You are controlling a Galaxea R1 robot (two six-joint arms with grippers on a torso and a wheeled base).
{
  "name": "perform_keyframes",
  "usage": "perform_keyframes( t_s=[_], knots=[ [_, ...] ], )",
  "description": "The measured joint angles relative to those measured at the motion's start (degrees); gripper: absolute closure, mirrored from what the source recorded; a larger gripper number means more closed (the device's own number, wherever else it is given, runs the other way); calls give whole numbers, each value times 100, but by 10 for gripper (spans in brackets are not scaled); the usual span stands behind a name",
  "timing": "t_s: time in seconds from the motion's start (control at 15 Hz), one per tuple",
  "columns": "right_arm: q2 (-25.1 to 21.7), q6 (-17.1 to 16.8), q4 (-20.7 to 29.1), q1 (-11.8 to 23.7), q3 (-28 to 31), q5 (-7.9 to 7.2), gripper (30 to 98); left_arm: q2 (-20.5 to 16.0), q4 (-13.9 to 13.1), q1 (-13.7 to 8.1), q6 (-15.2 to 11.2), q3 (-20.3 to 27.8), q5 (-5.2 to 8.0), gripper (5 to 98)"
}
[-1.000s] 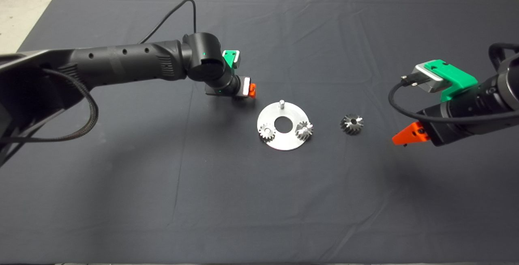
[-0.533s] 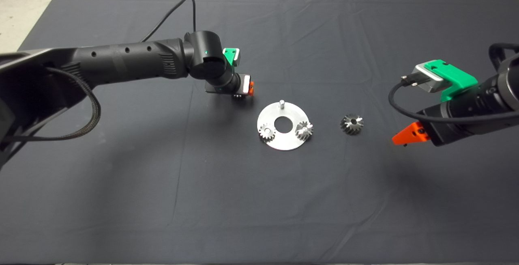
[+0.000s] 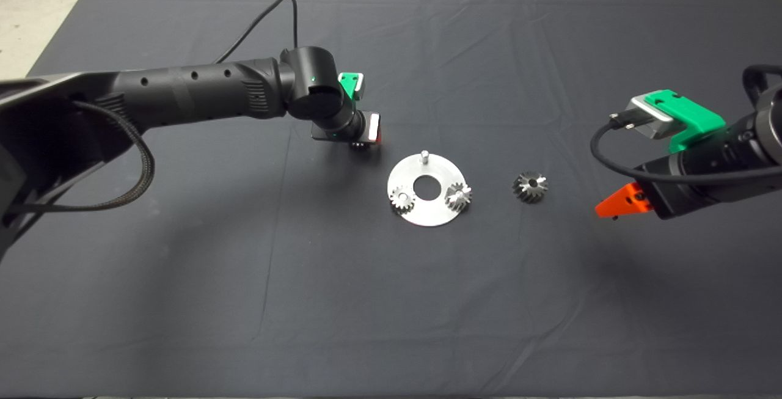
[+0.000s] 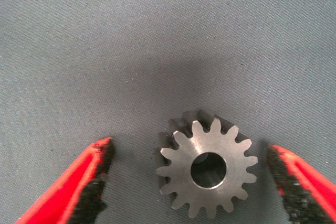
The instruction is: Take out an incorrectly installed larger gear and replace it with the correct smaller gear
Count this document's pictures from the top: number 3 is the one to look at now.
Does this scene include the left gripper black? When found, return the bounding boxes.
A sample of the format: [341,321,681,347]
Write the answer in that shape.
[312,112,384,145]

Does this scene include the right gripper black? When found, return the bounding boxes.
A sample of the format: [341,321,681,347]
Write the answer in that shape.
[595,142,743,221]

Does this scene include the large steel bevel gear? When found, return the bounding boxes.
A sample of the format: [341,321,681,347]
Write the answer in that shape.
[512,171,549,204]

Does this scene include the small steel gear on pin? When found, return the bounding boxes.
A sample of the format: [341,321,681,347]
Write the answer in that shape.
[445,183,473,212]
[390,186,416,214]

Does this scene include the round metal plate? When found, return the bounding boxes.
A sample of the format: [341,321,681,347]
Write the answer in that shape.
[387,150,467,227]

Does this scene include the dark grey table cloth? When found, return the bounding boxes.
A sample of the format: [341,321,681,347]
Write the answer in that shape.
[0,0,782,399]

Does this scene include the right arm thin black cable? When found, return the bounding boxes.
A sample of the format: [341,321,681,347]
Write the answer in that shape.
[590,113,782,187]

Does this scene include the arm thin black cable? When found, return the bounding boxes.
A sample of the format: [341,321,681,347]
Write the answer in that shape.
[214,0,299,64]
[590,113,782,187]

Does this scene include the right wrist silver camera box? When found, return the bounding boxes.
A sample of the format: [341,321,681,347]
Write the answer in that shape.
[626,95,676,140]

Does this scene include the right wrist green camera mount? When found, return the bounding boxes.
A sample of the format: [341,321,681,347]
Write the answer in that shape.
[645,89,728,154]

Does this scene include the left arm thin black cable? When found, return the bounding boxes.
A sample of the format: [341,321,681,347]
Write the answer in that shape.
[214,0,299,64]

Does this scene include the left arm braided black cable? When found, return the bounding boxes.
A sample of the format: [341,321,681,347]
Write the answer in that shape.
[12,101,155,212]

